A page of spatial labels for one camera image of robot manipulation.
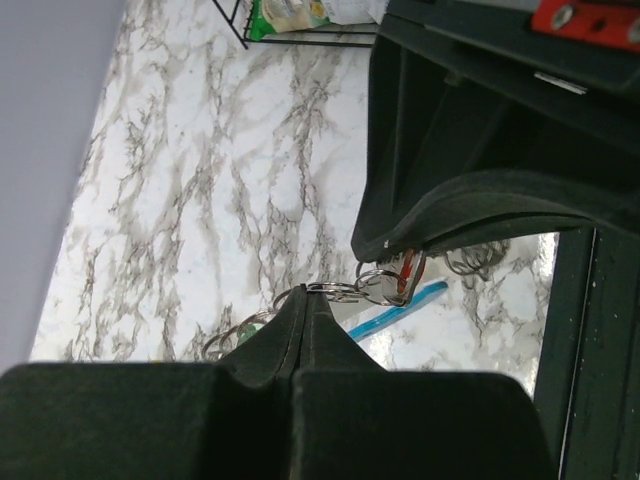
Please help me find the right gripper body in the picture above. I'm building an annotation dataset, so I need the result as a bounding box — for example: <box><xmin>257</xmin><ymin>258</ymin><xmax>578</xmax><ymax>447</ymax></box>
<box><xmin>374</xmin><ymin>1</ymin><xmax>639</xmax><ymax>197</ymax></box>

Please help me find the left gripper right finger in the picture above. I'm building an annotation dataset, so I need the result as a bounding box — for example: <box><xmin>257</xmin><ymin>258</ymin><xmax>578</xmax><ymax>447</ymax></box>
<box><xmin>289</xmin><ymin>294</ymin><xmax>555</xmax><ymax>479</ymax></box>

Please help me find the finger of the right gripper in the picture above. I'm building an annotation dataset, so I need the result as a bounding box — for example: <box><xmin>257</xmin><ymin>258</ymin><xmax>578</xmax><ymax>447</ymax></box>
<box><xmin>352</xmin><ymin>44</ymin><xmax>639</xmax><ymax>262</ymax></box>
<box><xmin>389</xmin><ymin>209</ymin><xmax>639</xmax><ymax>257</ymax></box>

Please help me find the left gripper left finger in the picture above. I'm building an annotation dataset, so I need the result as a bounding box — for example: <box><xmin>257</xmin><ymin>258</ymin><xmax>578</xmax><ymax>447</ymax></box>
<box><xmin>1</xmin><ymin>287</ymin><xmax>306</xmax><ymax>479</ymax></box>

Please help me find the green key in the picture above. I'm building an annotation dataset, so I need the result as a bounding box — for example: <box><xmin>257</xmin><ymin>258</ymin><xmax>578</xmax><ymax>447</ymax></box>
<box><xmin>236</xmin><ymin>323</ymin><xmax>263</xmax><ymax>346</ymax></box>

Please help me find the blue key tag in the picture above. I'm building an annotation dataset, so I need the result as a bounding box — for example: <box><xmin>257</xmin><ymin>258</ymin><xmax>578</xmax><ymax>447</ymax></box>
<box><xmin>347</xmin><ymin>281</ymin><xmax>448</xmax><ymax>342</ymax></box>

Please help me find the grey curved keyring holder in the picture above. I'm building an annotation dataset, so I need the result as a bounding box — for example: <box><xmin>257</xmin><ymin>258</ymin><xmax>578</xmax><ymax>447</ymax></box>
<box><xmin>201</xmin><ymin>240</ymin><xmax>510</xmax><ymax>361</ymax></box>

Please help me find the small red key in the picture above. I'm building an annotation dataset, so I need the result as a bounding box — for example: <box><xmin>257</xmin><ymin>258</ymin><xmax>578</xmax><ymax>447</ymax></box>
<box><xmin>372</xmin><ymin>249</ymin><xmax>426</xmax><ymax>307</ymax></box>

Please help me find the green snack packet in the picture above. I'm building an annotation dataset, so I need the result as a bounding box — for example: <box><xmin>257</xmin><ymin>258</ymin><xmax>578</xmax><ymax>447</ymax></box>
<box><xmin>248</xmin><ymin>0</ymin><xmax>389</xmax><ymax>41</ymax></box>

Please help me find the black wire basket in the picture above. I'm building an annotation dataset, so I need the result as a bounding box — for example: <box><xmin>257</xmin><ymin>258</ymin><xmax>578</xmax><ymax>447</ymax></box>
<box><xmin>213</xmin><ymin>0</ymin><xmax>378</xmax><ymax>49</ymax></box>

